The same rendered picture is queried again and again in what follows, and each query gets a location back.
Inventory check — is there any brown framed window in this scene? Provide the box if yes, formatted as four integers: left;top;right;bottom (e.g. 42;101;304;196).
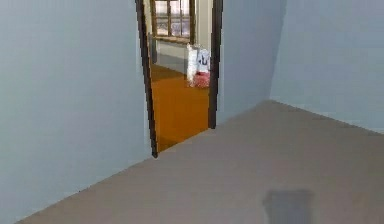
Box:
149;0;197;45

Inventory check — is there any dark brown door frame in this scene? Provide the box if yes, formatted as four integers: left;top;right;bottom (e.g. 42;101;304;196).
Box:
134;0;224;159

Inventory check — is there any white and red armchair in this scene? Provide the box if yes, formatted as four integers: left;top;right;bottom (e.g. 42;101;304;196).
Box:
185;43;212;89

